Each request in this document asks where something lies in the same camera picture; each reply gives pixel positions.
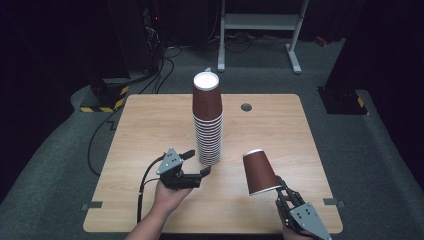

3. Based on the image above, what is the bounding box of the black floor cable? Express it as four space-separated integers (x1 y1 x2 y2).
86 109 118 178

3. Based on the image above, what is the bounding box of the small red object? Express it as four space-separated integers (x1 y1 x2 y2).
314 35 330 48

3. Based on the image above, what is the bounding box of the single brown paper cup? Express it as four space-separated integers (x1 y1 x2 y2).
242 148 283 197

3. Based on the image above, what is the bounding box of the yellow black striped base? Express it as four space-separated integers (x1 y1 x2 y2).
317 87 370 116
79 78 130 114

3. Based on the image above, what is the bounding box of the dark equipment rack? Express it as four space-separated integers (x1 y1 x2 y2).
106 0 165 76

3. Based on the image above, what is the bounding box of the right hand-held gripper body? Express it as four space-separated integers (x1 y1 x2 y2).
278 191 333 240

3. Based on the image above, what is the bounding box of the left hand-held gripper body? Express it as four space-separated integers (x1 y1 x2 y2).
155 147 204 191

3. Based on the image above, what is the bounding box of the grey table edge bracket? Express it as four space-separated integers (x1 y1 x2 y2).
322 197 346 207
81 200 104 211

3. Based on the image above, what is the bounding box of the stack of brown paper cups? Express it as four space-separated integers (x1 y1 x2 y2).
192 71 224 167

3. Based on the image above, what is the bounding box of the person's left hand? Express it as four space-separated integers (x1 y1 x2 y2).
151 181 195 218

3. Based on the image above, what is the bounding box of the bundle of black cables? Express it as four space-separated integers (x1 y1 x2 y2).
137 45 183 95

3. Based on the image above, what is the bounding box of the person's right hand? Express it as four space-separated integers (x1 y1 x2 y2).
275 199 316 240

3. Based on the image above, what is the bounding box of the white metal stand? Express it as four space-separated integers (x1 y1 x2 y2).
217 0 310 75

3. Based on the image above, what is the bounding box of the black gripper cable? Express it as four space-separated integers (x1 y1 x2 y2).
136 153 167 225

